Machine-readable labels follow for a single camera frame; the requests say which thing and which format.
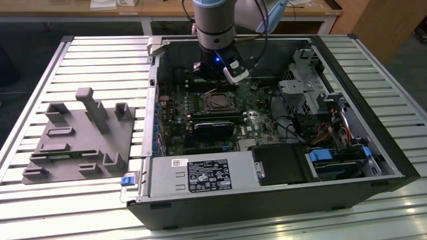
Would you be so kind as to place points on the small CPU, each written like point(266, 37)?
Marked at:
point(221, 101)

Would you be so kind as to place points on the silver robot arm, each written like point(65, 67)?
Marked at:
point(214, 25)

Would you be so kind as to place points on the black RAM stick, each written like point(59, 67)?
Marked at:
point(221, 119)
point(217, 114)

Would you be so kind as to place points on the black graphics card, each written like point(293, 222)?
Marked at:
point(214, 130)

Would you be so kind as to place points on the metal drive cage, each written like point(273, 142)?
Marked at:
point(294, 87)

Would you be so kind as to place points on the green motherboard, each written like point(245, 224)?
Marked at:
point(261, 125)

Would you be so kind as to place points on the wooden desk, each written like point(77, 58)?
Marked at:
point(161, 10)

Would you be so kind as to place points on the silver heat sink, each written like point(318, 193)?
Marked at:
point(247, 145)

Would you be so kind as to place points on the white box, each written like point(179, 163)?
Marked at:
point(103, 5)

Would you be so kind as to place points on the black plastic shroud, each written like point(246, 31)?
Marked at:
point(281, 165)

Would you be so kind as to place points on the grey power supply unit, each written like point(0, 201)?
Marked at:
point(167, 175)

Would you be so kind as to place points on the grey parts rack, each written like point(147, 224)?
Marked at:
point(83, 140)

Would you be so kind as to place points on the blue disk carrier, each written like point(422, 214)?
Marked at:
point(321, 156)

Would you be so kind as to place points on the blue case latch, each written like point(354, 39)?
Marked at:
point(127, 181)

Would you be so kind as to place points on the wooden cabinet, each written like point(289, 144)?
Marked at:
point(383, 25)

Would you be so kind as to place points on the green RAM stick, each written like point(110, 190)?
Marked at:
point(63, 156)

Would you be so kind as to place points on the blue disk bay clip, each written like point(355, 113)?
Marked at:
point(366, 153)

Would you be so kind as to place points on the black open PC case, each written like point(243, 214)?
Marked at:
point(234, 212)

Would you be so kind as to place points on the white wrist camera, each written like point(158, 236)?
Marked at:
point(237, 71)

